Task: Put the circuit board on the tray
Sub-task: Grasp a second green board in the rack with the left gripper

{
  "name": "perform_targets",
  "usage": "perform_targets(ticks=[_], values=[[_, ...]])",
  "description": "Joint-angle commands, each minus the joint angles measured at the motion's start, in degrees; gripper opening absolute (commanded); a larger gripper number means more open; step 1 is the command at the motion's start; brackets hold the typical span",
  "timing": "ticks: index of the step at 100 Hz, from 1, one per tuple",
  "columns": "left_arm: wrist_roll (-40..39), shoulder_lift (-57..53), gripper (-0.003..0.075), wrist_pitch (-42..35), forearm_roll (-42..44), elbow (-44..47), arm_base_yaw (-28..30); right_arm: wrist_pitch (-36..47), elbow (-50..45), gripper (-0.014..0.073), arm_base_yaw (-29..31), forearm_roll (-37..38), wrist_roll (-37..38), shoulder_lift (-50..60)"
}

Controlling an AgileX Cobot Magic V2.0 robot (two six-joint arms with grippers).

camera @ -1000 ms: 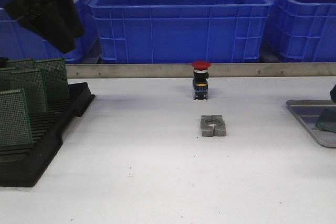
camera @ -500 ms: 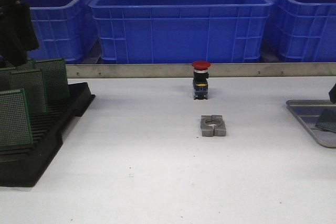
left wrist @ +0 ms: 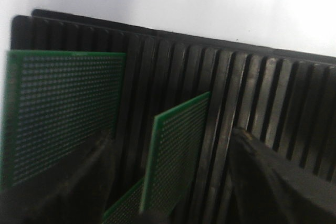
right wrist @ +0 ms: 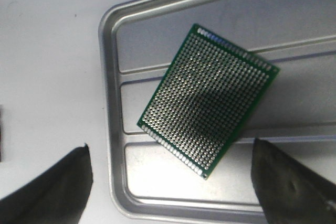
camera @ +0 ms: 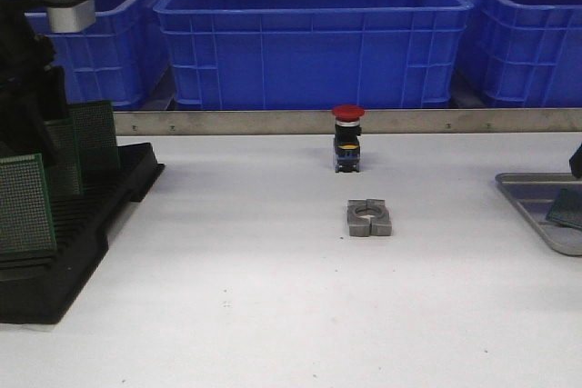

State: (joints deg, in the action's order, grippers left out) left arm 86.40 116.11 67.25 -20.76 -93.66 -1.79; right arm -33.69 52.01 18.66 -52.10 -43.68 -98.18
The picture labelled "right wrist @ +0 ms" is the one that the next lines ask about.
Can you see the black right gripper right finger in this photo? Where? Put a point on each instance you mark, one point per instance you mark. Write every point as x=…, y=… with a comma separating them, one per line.
x=288, y=191

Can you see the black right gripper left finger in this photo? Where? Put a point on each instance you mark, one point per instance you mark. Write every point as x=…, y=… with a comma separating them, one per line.
x=58, y=195

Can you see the silver metal tray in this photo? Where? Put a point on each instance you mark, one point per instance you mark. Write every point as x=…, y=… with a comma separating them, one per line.
x=138, y=42

